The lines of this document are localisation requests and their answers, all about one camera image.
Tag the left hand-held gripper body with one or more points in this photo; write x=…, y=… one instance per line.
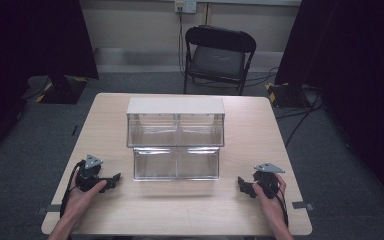
x=87, y=175

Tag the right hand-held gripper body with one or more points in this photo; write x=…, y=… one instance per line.
x=267, y=180

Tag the person's right hand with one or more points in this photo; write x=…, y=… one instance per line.
x=270, y=205

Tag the person's left hand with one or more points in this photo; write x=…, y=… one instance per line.
x=80, y=200

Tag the black tape strip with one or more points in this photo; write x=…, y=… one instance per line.
x=51, y=208
x=302, y=205

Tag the small dark floor object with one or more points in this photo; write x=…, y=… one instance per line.
x=74, y=130

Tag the clear drawer organizer white top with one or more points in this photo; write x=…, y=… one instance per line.
x=176, y=133

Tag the black stand base yellow tape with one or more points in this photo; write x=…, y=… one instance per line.
x=288, y=95
x=63, y=91

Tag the black folding chair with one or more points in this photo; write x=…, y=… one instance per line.
x=218, y=56

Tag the black curtain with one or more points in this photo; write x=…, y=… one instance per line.
x=356, y=66
x=30, y=43

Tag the white wall outlet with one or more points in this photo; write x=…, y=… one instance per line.
x=185, y=6

